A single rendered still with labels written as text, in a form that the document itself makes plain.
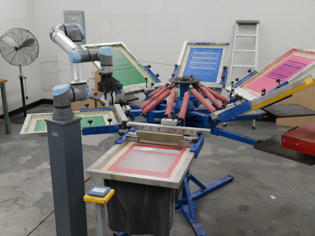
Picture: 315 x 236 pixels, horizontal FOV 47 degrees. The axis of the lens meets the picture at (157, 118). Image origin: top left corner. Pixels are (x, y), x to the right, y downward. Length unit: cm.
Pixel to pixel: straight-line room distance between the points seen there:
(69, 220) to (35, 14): 570
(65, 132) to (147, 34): 457
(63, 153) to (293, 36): 483
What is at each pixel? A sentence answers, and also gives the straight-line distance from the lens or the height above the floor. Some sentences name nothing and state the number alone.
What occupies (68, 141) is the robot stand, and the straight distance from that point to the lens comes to 260.
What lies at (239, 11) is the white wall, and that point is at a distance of 657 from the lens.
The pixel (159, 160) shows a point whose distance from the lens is 246.
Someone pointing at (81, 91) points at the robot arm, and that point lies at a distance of 260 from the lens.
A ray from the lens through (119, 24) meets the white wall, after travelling 709.
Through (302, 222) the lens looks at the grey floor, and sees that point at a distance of 383.
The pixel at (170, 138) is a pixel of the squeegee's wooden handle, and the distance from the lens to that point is 266.
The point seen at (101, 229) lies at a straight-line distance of 218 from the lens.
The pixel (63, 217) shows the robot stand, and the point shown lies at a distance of 289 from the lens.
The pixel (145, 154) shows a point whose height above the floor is 96.
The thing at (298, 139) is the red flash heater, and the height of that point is 110.
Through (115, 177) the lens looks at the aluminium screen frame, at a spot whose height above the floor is 97.
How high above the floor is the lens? 193
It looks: 17 degrees down
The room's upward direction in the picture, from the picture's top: straight up
